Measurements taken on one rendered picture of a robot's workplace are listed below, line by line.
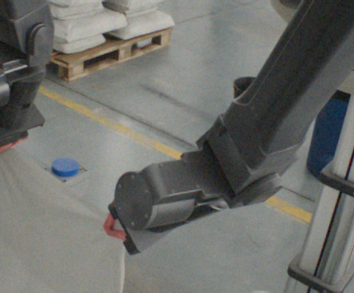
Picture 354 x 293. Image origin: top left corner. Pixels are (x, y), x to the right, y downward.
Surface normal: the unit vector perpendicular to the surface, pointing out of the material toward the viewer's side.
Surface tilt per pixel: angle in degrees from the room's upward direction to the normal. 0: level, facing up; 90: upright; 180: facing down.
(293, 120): 118
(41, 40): 93
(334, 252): 90
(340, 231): 90
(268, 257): 0
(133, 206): 77
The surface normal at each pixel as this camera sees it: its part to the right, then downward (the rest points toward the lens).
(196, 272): 0.09, -0.90
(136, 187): -0.74, 0.00
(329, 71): 0.34, 0.83
